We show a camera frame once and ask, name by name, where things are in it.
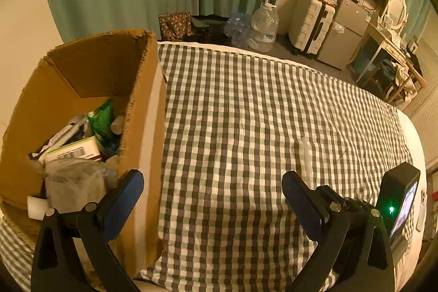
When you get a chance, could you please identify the floral patterned bag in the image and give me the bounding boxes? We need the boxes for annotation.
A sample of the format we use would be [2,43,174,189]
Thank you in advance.
[158,12,194,42]

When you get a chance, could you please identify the clothes on chair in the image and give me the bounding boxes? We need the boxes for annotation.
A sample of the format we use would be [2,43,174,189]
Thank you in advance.
[381,59,420,97]

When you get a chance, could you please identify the large clear water bottle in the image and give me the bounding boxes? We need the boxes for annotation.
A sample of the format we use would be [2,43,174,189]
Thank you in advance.
[248,3,279,52]

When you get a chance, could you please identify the white oval mirror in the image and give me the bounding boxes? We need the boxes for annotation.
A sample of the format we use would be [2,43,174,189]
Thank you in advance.
[381,0,409,33]

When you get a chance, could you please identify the brown cardboard box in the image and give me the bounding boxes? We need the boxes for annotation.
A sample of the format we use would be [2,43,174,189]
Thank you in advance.
[0,28,168,274]

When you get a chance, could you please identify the wooden chair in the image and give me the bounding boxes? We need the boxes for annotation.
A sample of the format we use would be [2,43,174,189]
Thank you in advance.
[371,57,425,104]

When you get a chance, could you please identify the green foil packet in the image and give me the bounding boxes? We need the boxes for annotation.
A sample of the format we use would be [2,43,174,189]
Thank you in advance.
[87,100,120,149]

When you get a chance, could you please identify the silver foil packet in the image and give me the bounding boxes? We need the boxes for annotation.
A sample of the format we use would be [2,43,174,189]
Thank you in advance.
[32,114,93,159]

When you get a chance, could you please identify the white louvered wardrobe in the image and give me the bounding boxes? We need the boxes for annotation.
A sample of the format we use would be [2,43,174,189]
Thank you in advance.
[407,35,438,128]

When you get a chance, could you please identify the crushed blue water bottle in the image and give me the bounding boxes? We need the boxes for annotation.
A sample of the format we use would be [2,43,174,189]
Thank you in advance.
[224,12,252,46]

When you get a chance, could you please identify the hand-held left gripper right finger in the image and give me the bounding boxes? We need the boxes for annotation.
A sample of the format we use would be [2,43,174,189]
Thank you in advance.
[281,170,396,292]

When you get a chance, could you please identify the clear plastic bag white contents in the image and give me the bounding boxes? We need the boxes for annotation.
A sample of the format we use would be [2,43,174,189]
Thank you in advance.
[43,158,119,214]

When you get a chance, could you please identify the white tube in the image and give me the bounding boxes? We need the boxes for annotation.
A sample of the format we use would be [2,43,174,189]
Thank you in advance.
[110,116,124,135]

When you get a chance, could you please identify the black bag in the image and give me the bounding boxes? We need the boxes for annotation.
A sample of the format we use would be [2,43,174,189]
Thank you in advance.
[186,15,230,44]

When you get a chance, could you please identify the orange white medicine box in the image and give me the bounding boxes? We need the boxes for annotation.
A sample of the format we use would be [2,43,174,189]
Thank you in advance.
[43,136,103,164]

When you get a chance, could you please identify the white suitcase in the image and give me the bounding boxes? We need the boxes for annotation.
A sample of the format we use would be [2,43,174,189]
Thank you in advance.
[288,0,336,56]

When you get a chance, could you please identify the small grey fridge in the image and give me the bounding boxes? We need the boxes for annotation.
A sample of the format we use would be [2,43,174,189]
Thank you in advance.
[316,0,375,70]

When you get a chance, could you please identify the wooden desk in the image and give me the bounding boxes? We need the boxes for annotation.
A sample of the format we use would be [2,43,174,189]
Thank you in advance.
[347,16,416,87]

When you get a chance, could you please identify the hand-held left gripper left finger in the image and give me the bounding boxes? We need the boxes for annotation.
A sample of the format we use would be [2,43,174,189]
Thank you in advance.
[31,169,145,292]

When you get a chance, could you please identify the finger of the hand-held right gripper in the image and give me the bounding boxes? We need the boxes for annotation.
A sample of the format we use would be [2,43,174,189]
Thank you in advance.
[337,196,377,212]

